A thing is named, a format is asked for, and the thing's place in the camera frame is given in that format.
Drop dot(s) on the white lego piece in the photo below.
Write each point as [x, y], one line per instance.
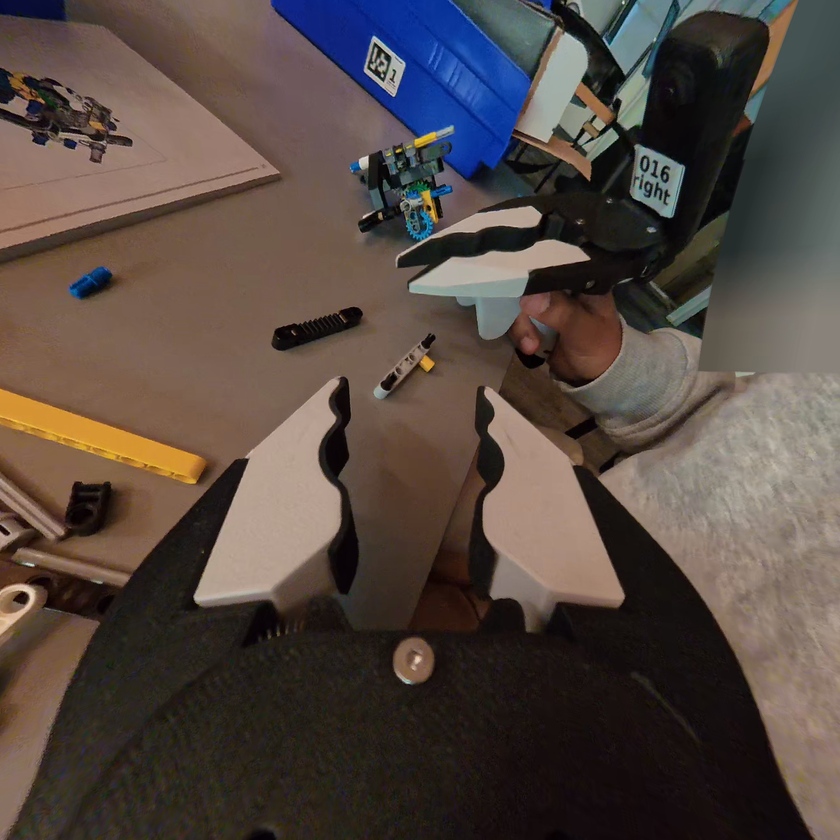
[16, 607]

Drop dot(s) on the lego instruction booklet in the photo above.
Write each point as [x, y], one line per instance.
[131, 184]

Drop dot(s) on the person's right hand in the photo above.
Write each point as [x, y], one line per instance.
[587, 341]

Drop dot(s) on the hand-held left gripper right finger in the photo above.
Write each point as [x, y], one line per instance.
[548, 518]

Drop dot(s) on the partly built lego assembly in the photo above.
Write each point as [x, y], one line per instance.
[410, 180]

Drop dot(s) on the long grey lego beam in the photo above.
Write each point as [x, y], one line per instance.
[72, 565]

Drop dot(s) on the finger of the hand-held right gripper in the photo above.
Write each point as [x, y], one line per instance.
[485, 275]
[485, 223]

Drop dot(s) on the blue plastic bin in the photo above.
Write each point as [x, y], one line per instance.
[453, 85]

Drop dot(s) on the blue lego pin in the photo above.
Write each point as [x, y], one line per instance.
[90, 282]

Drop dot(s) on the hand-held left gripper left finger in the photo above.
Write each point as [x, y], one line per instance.
[275, 505]

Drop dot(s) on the white lego beam with pins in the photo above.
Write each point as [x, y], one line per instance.
[403, 367]

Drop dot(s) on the black lego gear rack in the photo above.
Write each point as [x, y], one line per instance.
[315, 328]

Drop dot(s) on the long yellow lego beam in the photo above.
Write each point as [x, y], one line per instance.
[98, 436]

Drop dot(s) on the cardboard box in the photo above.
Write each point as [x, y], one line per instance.
[558, 85]

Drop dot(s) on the black lego connector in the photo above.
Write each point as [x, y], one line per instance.
[88, 508]

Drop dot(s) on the short grey lego beam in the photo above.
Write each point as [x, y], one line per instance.
[26, 508]

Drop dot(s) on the person's right forearm grey sleeve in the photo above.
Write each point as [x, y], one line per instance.
[656, 387]

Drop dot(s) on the person's grey clothing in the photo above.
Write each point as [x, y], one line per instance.
[754, 558]

